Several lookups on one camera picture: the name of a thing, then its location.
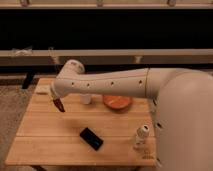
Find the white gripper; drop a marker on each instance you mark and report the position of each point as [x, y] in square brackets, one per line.
[56, 89]

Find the beige sponge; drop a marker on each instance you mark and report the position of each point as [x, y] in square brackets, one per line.
[42, 89]

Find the orange bowl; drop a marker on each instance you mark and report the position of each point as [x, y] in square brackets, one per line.
[116, 102]

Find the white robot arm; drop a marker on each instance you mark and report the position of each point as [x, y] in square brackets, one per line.
[183, 117]

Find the red pepper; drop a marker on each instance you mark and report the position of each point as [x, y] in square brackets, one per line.
[59, 105]

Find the small white bottle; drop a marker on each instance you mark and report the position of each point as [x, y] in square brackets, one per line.
[141, 135]

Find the wooden table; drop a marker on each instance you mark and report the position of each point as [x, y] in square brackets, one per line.
[49, 137]

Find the black rectangular block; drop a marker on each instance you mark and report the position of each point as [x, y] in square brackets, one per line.
[91, 138]

